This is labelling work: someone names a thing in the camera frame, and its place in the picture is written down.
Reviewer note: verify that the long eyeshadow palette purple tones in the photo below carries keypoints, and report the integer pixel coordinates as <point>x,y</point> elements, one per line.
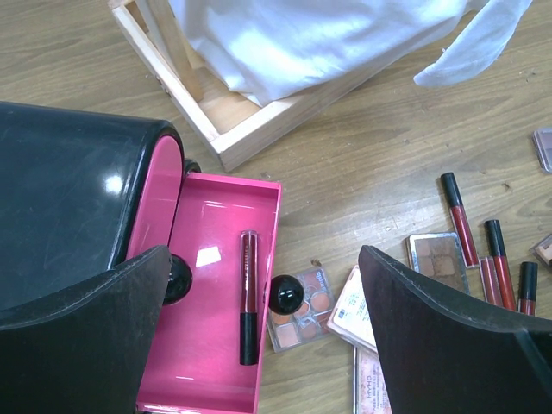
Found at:
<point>542,140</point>

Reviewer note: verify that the pink palette behind compact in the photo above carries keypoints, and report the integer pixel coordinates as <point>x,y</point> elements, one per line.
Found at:
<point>299,306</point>

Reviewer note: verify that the rose gold square compact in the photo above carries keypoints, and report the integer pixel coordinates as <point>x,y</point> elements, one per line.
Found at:
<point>543,250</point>

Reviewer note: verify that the dark red lip liner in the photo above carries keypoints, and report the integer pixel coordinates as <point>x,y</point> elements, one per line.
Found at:
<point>527,288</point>

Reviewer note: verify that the black organizer box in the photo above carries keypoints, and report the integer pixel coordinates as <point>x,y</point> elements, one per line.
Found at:
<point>73,186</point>

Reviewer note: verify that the brown eyeshadow palette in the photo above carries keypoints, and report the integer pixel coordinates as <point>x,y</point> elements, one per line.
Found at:
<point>438,256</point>

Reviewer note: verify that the small square blush compact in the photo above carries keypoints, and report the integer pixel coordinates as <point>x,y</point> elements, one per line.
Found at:
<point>349,318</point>

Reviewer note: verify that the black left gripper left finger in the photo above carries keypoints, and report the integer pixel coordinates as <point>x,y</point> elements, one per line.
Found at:
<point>84,349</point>

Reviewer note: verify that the dark lip pencil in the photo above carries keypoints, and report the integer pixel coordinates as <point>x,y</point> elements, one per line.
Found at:
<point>248,309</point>

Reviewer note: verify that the pink palette lower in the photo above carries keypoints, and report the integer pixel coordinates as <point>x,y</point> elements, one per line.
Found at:
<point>370,394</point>

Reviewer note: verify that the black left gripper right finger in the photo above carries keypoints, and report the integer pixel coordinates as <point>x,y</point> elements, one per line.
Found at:
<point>443,351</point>

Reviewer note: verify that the white t-shirt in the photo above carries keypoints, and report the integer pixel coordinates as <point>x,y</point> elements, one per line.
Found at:
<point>267,50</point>

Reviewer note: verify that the pink drawer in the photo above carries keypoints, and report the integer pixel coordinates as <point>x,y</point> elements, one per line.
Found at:
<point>193,364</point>

